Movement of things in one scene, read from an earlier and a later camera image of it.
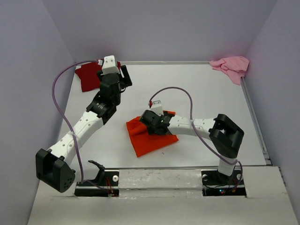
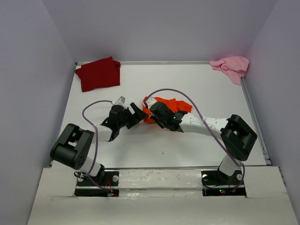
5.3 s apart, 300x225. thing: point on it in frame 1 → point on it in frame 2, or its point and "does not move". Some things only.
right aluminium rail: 266,152 does not move
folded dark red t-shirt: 90,80 does not move
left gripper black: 126,81 → 138,116
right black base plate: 214,184 does not move
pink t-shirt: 235,67 does not move
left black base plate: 107,185 does not move
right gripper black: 151,131 → 156,120
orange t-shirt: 142,142 → 175,106
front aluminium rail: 161,168 does not move
